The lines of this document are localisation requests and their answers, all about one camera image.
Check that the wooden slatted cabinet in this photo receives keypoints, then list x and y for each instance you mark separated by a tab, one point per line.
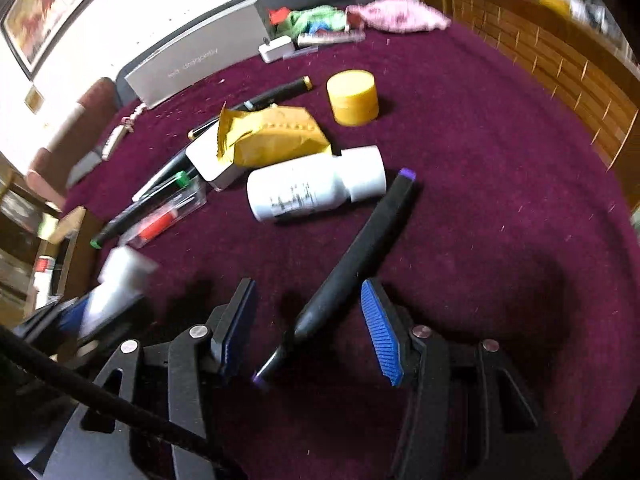
550	65

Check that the wooden display cabinet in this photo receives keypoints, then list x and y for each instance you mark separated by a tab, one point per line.
20	240

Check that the white charger plug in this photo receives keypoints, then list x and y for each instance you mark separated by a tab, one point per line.
210	167

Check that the red white packet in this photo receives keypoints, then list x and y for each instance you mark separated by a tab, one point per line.
45	267

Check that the pink patterned cloth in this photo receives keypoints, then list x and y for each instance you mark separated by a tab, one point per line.
400	16

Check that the lavender pen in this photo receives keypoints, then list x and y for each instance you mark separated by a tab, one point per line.
302	51

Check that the black marker green caps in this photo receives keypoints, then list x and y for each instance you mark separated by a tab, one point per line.
137	212

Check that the grey flat box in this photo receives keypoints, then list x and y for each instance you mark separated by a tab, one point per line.
195	52

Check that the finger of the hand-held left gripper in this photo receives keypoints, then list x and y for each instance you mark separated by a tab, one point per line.
122	320
70	316

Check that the white bottle with label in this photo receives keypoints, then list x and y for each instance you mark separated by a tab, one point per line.
305	187

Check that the framed wall picture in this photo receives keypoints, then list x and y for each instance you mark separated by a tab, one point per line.
55	5

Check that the green cloth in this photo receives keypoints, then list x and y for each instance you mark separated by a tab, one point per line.
310	16

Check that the small white adapter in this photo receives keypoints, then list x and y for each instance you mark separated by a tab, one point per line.
275	49

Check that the black marker purple caps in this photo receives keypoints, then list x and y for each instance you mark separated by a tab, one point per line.
357	255

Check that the clear case with red pen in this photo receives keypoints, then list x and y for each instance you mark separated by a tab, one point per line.
165	215

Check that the striped flat packet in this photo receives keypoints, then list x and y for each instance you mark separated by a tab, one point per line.
330	38

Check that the yellow round jar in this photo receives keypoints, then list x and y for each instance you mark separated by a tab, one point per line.
351	97

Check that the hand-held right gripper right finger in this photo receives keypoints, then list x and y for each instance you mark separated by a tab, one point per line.
382	335

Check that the yellow padded envelope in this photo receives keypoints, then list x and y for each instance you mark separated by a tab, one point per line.
275	137

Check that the blue small object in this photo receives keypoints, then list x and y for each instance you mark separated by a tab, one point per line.
320	26

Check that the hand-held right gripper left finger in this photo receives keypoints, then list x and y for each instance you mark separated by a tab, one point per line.
239	330

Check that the small wall tag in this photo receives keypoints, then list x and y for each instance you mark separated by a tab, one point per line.
33	99

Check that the brown pink chair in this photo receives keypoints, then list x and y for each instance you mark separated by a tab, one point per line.
75	130

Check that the red small object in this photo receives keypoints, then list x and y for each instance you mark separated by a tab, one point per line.
279	15

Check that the small wooden box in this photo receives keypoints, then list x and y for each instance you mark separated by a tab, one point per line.
70	240

